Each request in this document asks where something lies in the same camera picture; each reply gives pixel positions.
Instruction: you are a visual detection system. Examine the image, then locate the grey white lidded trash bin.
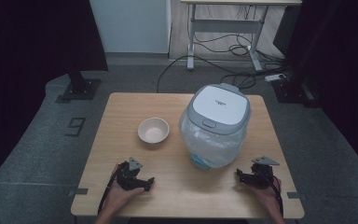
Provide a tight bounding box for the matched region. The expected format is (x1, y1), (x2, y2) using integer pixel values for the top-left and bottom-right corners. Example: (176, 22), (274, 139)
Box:
(185, 82), (252, 136)

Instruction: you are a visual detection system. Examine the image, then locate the right hand-held gripper cable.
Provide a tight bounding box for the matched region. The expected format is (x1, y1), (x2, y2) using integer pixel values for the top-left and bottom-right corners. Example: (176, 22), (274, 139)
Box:
(269, 175), (285, 217)

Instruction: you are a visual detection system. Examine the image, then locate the bundle of black floor cables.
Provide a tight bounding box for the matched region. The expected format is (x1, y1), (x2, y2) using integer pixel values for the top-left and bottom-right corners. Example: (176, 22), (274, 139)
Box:
(193, 31), (293, 91)

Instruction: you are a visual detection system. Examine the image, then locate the wooden table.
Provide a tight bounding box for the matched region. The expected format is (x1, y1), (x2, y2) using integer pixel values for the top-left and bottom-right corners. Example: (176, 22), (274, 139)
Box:
(70, 91), (306, 220)

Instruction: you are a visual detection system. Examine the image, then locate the beige bowl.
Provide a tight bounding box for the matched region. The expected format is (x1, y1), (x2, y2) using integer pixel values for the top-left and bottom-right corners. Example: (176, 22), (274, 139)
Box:
(137, 117), (171, 145)

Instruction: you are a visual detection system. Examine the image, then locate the person's left hand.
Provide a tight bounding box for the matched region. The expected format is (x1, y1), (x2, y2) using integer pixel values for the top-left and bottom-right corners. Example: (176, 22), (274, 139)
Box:
(104, 163), (145, 216)

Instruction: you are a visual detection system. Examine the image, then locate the hand-held gripper cable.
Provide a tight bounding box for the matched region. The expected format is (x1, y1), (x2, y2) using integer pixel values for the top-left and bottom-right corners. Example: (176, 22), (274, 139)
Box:
(269, 175), (285, 217)
(97, 163), (121, 216)

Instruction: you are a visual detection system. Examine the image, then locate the left hand-held gripper cable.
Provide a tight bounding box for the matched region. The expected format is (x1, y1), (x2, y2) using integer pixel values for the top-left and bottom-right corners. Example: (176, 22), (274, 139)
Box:
(97, 163), (121, 216)

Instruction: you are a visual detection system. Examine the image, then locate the white metal-legged desk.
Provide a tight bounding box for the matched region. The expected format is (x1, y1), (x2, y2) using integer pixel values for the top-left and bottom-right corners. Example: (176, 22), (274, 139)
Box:
(180, 0), (303, 73)

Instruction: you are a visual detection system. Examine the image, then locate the person's right hand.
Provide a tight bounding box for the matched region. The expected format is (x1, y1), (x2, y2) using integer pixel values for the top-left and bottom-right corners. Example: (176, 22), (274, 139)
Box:
(245, 176), (283, 217)

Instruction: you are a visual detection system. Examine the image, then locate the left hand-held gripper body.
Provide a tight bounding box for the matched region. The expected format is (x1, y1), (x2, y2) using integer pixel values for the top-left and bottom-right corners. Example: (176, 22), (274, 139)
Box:
(115, 156), (147, 191)

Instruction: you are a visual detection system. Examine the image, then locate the dark curtain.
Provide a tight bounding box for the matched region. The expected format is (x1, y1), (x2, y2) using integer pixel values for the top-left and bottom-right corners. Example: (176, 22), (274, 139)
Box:
(272, 0), (358, 183)
(0, 0), (109, 194)

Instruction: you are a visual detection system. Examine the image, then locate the long black floor cable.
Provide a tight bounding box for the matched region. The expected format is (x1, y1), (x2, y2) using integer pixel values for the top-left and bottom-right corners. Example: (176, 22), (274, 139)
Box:
(156, 54), (231, 93)

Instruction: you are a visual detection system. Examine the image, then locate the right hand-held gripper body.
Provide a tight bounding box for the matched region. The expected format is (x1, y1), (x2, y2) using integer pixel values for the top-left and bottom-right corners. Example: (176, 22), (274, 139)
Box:
(249, 156), (282, 190)

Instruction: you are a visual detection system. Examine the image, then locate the white power strip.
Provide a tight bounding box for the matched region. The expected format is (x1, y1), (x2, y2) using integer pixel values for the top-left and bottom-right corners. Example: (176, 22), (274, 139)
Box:
(263, 72), (287, 83)

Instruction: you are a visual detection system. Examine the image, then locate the black stand base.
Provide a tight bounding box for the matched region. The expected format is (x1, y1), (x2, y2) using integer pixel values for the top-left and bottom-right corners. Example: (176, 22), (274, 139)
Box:
(270, 77), (322, 109)
(55, 68), (103, 105)

